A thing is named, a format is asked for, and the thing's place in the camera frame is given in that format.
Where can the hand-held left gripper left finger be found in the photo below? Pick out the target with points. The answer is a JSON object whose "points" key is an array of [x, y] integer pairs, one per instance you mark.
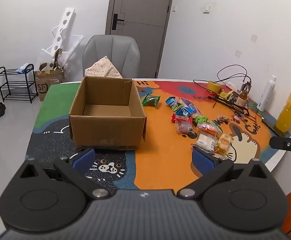
{"points": [[84, 158]]}

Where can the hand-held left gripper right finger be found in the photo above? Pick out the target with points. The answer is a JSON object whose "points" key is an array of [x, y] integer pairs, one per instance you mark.
{"points": [[204, 162]]}

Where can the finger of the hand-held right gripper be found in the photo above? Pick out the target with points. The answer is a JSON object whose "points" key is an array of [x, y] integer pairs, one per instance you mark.
{"points": [[288, 145]]}

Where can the orange pink snack packet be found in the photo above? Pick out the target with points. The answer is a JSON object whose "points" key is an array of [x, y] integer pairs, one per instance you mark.
{"points": [[206, 127]]}

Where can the pink bun clear packet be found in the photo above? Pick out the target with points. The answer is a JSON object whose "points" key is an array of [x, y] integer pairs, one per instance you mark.
{"points": [[183, 127]]}

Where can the red snack packet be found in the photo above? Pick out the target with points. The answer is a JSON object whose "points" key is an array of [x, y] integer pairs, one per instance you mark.
{"points": [[181, 118]]}

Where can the purple snack packet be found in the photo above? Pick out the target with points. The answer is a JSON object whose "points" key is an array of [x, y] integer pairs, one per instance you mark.
{"points": [[191, 106]]}

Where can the black phone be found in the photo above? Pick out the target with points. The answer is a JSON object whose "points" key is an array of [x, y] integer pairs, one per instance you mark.
{"points": [[273, 126]]}

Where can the small candy packet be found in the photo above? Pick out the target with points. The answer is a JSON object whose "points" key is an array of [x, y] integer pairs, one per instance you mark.
{"points": [[224, 119]]}

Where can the white spray can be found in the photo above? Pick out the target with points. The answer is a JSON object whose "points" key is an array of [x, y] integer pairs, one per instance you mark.
{"points": [[266, 95]]}

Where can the amber glass bottle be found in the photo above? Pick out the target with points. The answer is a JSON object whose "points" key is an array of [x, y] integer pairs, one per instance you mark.
{"points": [[241, 100]]}

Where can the small yellow object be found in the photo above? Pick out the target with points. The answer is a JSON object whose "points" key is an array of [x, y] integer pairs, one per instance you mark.
{"points": [[225, 95]]}

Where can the black charger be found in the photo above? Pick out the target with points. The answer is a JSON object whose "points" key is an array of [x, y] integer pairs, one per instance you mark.
{"points": [[248, 85]]}

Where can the yellow tape roll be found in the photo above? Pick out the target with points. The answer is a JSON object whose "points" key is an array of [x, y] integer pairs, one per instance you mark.
{"points": [[214, 87]]}

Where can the white power strip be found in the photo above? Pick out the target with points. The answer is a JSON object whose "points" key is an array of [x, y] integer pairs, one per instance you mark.
{"points": [[234, 86]]}

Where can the dark green snack packet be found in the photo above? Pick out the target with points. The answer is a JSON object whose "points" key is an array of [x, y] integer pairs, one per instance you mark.
{"points": [[151, 101]]}

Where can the brown printed cardboard box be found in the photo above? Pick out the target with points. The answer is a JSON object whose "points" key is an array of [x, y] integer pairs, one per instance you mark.
{"points": [[49, 82]]}

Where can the black shoe rack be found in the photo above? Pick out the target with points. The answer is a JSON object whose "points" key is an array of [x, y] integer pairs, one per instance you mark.
{"points": [[31, 85]]}

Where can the dotted beige cushion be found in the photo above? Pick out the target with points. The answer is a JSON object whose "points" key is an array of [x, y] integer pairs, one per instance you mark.
{"points": [[103, 67]]}

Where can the blue plastic bag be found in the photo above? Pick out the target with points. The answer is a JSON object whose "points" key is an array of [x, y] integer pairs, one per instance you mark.
{"points": [[23, 68]]}

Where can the grey chair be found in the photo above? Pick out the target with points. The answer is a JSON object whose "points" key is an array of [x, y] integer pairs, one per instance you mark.
{"points": [[120, 52]]}

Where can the grey brown door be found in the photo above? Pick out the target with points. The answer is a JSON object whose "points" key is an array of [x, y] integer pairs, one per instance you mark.
{"points": [[140, 42]]}

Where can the white shelf board with holes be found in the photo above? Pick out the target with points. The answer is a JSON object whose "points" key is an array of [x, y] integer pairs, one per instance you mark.
{"points": [[63, 27]]}

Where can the white wall socket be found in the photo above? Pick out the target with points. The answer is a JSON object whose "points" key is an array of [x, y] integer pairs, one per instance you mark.
{"points": [[238, 53], [254, 38]]}

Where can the white wall switch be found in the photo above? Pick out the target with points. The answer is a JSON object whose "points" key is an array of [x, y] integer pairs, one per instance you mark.
{"points": [[207, 8]]}

